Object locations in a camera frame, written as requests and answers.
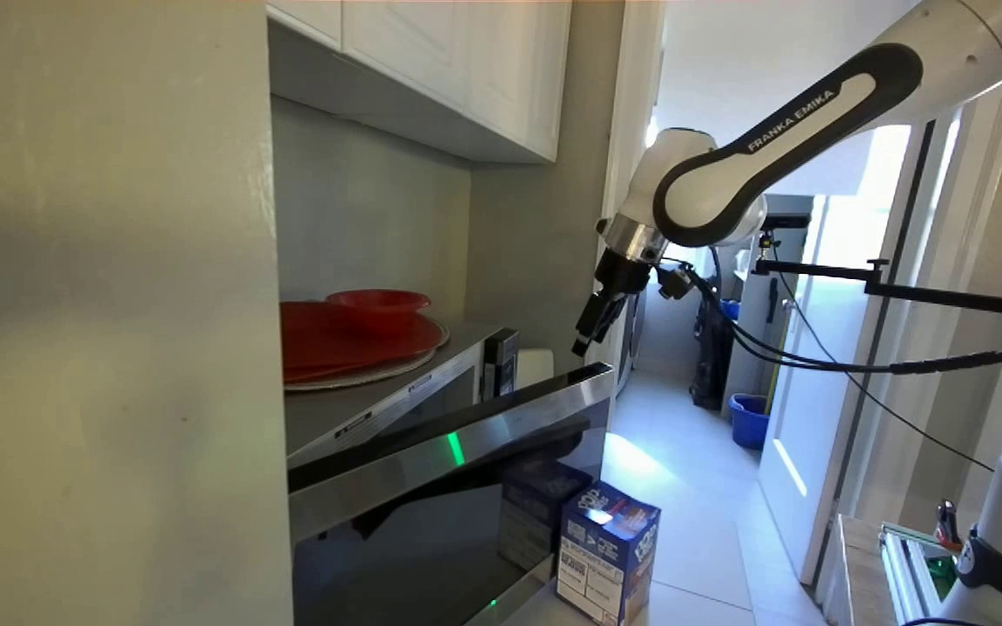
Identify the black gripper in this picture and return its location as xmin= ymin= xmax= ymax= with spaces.
xmin=571 ymin=248 xmax=650 ymax=357

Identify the stainless steel microwave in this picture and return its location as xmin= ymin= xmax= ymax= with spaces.
xmin=285 ymin=324 xmax=618 ymax=626

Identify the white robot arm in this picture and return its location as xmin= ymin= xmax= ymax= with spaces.
xmin=579 ymin=0 xmax=1002 ymax=626

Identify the blue bucket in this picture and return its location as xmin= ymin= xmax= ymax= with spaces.
xmin=729 ymin=394 xmax=771 ymax=448

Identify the blue and white carton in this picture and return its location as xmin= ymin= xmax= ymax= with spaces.
xmin=555 ymin=478 xmax=660 ymax=626

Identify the red round plate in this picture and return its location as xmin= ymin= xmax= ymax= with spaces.
xmin=280 ymin=287 xmax=446 ymax=390

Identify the white upper cabinet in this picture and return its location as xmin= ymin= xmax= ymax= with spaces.
xmin=267 ymin=0 xmax=571 ymax=163

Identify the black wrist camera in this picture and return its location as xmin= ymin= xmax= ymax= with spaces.
xmin=658 ymin=260 xmax=700 ymax=299

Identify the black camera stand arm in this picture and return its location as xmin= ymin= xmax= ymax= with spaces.
xmin=754 ymin=260 xmax=1002 ymax=317

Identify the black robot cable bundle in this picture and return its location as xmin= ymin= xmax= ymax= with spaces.
xmin=685 ymin=256 xmax=1002 ymax=471

